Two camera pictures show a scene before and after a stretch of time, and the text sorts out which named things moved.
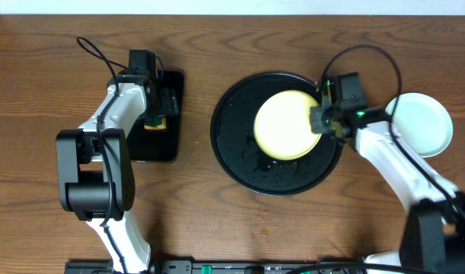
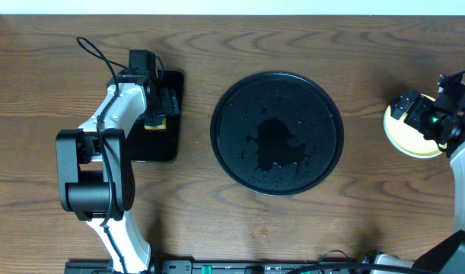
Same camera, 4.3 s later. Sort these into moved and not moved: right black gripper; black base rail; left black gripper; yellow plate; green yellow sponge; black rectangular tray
Moved: yellow plate; right black gripper
Not moved: left black gripper; green yellow sponge; black base rail; black rectangular tray
